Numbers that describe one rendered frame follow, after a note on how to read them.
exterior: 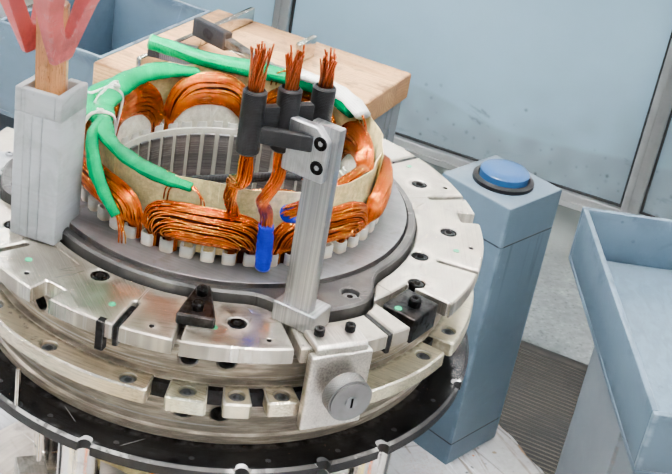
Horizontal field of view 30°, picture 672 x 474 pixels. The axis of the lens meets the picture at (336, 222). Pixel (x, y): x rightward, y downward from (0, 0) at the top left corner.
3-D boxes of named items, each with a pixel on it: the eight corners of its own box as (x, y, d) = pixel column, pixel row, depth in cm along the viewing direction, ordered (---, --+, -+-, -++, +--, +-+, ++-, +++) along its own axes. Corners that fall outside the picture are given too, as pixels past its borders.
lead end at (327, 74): (312, 87, 61) (318, 51, 60) (321, 81, 62) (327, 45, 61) (330, 93, 61) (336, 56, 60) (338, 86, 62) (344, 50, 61)
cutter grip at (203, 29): (191, 35, 105) (193, 17, 104) (198, 33, 106) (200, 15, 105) (223, 51, 103) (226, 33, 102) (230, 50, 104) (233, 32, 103)
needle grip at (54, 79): (32, 110, 67) (34, 6, 63) (39, 95, 68) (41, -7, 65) (62, 114, 67) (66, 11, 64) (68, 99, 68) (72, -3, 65)
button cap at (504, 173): (507, 194, 98) (510, 183, 98) (468, 173, 100) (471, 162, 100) (537, 183, 101) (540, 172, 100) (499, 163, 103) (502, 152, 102)
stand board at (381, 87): (91, 88, 102) (93, 61, 101) (215, 32, 117) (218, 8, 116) (305, 169, 95) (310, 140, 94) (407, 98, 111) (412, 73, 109)
